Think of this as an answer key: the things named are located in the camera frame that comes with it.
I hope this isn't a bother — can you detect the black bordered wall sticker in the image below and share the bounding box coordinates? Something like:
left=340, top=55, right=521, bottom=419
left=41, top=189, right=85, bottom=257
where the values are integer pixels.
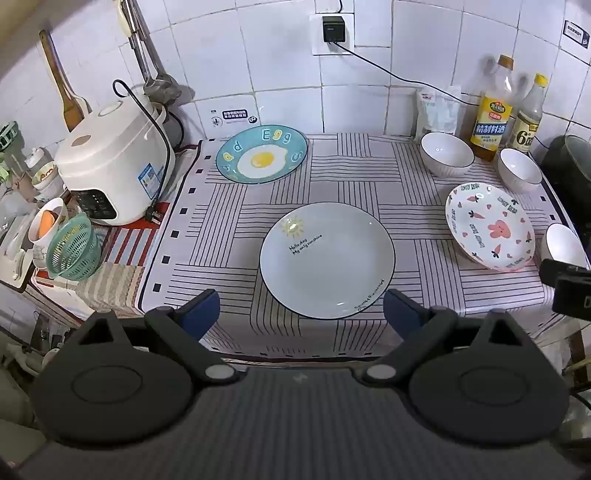
left=563, top=19, right=591, bottom=51

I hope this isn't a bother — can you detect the clear vinegar bottle yellow cap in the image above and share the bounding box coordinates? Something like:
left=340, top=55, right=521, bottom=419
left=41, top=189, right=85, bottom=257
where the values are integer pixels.
left=510, top=73, right=549, bottom=154

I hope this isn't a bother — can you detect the beige striped cloth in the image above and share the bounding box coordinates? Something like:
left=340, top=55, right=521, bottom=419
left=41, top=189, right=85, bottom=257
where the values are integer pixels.
left=74, top=262, right=147, bottom=318

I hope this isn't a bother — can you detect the white plastic packet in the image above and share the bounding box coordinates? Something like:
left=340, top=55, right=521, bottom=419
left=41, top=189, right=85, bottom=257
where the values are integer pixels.
left=414, top=87, right=464, bottom=139

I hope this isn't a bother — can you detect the thin black charger cable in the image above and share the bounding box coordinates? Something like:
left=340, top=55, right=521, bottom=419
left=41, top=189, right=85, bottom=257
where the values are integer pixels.
left=337, top=41, right=485, bottom=110

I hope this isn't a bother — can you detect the cream handled utensil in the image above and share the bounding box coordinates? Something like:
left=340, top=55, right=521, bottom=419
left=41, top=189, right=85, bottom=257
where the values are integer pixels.
left=115, top=0, right=140, bottom=47

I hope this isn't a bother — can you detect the white cup with carrot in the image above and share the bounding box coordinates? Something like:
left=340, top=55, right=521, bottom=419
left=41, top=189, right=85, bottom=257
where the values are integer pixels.
left=28, top=198, right=70, bottom=271

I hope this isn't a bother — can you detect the black plug-in charger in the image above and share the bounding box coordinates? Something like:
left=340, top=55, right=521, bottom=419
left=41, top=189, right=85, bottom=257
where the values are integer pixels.
left=322, top=16, right=346, bottom=44

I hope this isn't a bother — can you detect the cooking wine bottle yellow label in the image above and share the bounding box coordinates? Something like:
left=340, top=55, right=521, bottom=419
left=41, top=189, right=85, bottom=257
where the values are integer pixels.
left=470, top=54, right=515, bottom=161

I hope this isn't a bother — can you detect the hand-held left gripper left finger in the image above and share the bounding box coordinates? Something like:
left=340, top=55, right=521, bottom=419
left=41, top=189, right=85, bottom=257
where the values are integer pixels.
left=74, top=288, right=238, bottom=386

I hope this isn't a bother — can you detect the striped white tablecloth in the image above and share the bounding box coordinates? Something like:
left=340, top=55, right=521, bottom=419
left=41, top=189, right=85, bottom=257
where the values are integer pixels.
left=139, top=133, right=575, bottom=361

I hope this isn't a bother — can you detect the black wok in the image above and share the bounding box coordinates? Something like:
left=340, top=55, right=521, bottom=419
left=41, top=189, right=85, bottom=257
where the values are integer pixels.
left=540, top=134, right=591, bottom=232

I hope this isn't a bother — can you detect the white sun print plate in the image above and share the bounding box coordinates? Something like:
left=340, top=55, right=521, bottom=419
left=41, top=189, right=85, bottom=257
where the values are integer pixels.
left=259, top=202, right=396, bottom=319

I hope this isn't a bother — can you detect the green plastic holder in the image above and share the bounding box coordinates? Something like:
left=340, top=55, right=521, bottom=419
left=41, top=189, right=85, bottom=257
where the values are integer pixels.
left=0, top=121, right=20, bottom=182

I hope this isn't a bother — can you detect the wooden spatula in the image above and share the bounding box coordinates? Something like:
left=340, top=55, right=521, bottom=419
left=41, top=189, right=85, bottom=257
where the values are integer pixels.
left=39, top=30, right=93, bottom=132

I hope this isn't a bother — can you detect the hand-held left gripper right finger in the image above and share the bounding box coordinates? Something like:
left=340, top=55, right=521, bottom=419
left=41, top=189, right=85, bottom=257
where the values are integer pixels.
left=360, top=288, right=529, bottom=386

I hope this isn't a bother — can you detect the white ribbed bowl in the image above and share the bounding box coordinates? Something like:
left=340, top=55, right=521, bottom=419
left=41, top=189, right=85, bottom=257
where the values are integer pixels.
left=540, top=223, right=588, bottom=271
left=420, top=131, right=475, bottom=179
left=497, top=148, right=546, bottom=193

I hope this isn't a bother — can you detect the black rice cooker power cord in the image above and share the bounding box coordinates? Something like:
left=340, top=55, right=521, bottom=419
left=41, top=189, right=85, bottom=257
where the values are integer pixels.
left=112, top=79, right=175, bottom=227

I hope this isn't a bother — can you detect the blue fried egg plate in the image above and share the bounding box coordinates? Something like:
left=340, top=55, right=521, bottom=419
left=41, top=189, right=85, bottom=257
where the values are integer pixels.
left=215, top=124, right=308, bottom=184

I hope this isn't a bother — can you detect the red striped cloth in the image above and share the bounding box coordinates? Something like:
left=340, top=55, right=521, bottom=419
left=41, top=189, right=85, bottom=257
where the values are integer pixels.
left=34, top=224, right=162, bottom=280

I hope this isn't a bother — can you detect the pink rabbit print plate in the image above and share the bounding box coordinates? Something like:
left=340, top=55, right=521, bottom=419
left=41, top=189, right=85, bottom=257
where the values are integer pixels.
left=445, top=182, right=536, bottom=272

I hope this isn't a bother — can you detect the white rice cooker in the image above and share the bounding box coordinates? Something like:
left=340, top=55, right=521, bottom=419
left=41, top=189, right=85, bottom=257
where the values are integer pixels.
left=54, top=97, right=177, bottom=226

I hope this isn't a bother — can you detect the metal ladle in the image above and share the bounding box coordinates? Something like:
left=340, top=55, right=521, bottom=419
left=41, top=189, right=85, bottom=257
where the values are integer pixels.
left=128, top=14, right=182, bottom=101

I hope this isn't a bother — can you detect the white wall socket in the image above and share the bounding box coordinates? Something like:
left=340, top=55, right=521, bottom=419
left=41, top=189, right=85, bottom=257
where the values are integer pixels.
left=310, top=13, right=355, bottom=56

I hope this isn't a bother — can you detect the green plastic colander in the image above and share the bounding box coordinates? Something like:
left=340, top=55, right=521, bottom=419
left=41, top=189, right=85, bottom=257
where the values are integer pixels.
left=47, top=213, right=102, bottom=281

